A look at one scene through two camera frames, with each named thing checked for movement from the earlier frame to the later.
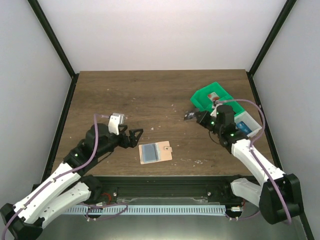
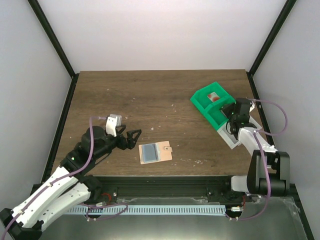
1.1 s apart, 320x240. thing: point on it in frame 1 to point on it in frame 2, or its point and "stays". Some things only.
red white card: (213, 96) stays
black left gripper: (125, 137) stays
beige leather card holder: (155, 152) stays
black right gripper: (202, 118) to (227, 110)
